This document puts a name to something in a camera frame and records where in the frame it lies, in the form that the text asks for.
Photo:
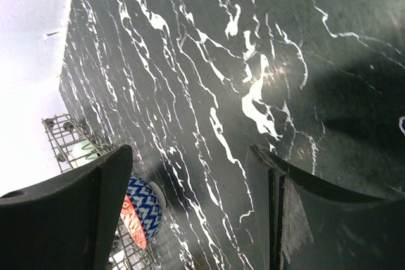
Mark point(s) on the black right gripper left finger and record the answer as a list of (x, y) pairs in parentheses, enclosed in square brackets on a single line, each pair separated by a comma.
[(69, 221)]

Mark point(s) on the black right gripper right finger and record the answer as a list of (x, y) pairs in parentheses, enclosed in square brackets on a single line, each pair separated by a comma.
[(305, 222)]

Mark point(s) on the red geometric patterned bowl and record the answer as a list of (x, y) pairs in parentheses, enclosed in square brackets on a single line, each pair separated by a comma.
[(142, 210)]

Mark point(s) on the pale green ceramic bowl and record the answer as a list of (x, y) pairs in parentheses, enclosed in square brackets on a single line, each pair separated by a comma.
[(82, 154)]

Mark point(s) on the grey wire dish rack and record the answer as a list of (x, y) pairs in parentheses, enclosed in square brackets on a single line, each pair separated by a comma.
[(63, 133)]

